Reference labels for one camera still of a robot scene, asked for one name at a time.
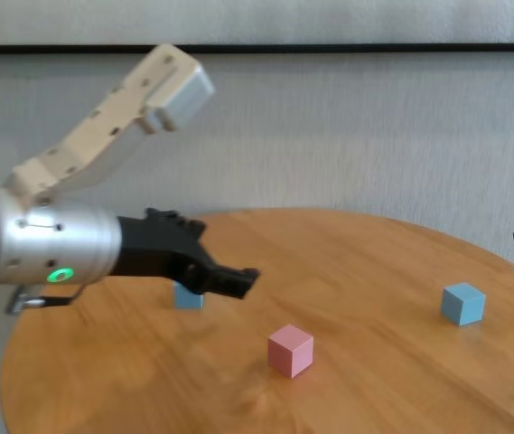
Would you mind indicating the blue cube block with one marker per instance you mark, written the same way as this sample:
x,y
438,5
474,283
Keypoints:
x,y
189,300
463,304

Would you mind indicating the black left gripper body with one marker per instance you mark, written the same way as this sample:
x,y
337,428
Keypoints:
x,y
157,253

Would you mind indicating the white foam board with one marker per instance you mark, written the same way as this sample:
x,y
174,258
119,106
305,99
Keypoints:
x,y
283,20

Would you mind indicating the pink cube block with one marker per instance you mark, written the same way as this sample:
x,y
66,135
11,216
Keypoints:
x,y
290,350

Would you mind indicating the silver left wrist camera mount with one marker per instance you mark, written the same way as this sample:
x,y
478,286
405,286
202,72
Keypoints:
x,y
103,135

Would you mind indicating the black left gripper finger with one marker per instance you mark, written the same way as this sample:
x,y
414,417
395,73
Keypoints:
x,y
225,282
175,221

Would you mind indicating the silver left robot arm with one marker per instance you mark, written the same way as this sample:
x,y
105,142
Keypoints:
x,y
49,244

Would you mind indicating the black baseboard strip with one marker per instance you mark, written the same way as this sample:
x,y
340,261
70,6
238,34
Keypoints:
x,y
329,48

